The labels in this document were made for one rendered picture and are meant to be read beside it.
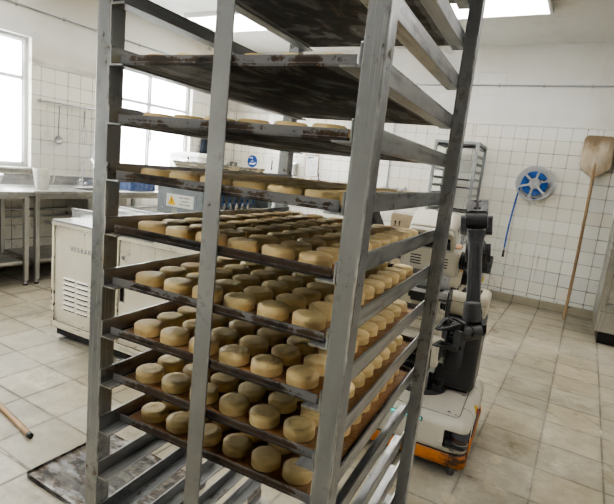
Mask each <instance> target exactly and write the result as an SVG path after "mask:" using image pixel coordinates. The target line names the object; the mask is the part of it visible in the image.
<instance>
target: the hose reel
mask: <svg viewBox="0 0 614 504"><path fill-rule="evenodd" d="M515 187H516V190H517V195H516V198H515V201H514V204H513V208H512V212H511V215H510V219H509V223H508V228H507V232H506V237H505V242H504V247H503V251H502V256H501V257H504V252H505V245H506V240H507V235H508V231H509V226H510V222H511V218H512V215H513V211H514V207H515V204H516V200H517V197H518V194H519V195H520V196H521V197H522V198H524V199H526V200H529V201H534V202H533V203H532V205H533V206H536V205H537V203H536V202H535V201H539V200H542V199H544V198H546V197H547V196H548V195H549V194H550V193H551V192H552V190H553V188H554V177H553V175H552V173H551V172H550V171H549V170H547V169H546V168H544V167H541V166H530V167H527V168H525V169H524V170H522V171H521V172H520V173H519V175H518V176H517V179H516V183H515Z"/></svg>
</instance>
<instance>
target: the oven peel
mask: <svg viewBox="0 0 614 504"><path fill-rule="evenodd" d="M613 154H614V137H611V136H594V135H589V136H587V137H586V138H585V140H584V145H583V149H582V154H581V159H580V164H579V165H580V168H581V169H583V170H584V171H585V172H586V173H587V174H588V175H589V176H590V178H591V180H590V186H589V191H588V196H587V201H586V206H585V212H584V217H583V222H582V227H581V232H580V237H579V242H578V247H577V252H576V256H575V261H574V266H573V271H572V276H571V280H570V285H569V289H568V294H567V299H566V303H565V308H564V312H563V317H562V319H564V320H565V318H566V314H567V309H568V305H569V300H570V296H571V291H572V287H573V282H574V277H575V273H576V268H577V263H578V258H579V253H580V249H581V244H582V239H583V234H584V229H585V224H586V219H587V214H588V208H589V203H590V198H591V193H592V188H593V182H594V179H595V177H596V176H598V175H599V174H601V173H604V172H605V171H607V170H609V169H610V168H611V164H612V159H613Z"/></svg>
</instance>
